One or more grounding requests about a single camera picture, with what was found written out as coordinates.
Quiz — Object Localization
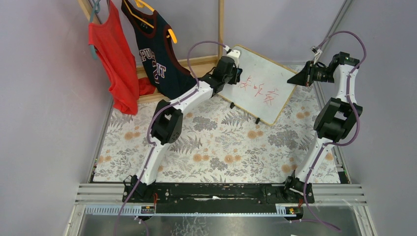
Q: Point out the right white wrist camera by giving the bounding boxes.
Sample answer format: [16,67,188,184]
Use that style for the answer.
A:
[311,46,323,64]

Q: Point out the aluminium frame profile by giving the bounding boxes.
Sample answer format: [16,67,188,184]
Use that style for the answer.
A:
[65,183,377,236]

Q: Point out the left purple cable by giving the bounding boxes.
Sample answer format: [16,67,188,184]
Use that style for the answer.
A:
[112,40,230,236]

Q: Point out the red sleeveless shirt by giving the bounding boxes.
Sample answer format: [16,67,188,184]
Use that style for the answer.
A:
[93,0,156,115]

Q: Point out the teal clothes hanger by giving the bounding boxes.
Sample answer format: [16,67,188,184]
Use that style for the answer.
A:
[88,0,100,60]

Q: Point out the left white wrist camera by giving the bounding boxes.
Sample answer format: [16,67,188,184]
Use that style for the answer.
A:
[226,48,241,67]

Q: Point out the wooden clothes rack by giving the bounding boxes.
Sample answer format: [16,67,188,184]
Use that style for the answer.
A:
[78,0,224,104]

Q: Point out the white framed whiteboard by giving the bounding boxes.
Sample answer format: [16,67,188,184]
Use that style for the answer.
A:
[219,45,296,126]

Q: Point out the floral table mat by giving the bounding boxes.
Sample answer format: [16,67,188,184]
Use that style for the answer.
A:
[92,87,320,183]

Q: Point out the navy basketball jersey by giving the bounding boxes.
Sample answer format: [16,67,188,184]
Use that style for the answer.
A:
[121,3,196,99]

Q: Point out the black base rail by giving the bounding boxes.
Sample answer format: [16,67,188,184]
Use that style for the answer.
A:
[122,183,315,214]

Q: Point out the orange clothes hanger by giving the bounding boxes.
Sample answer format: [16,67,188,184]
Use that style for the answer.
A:
[123,0,178,45]

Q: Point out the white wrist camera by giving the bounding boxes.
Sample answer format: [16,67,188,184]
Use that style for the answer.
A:
[226,48,241,67]
[311,46,323,64]

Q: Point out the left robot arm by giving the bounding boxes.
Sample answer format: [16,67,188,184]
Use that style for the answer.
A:
[126,51,242,199]

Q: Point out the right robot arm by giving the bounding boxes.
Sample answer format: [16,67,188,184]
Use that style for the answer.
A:
[281,52,363,203]

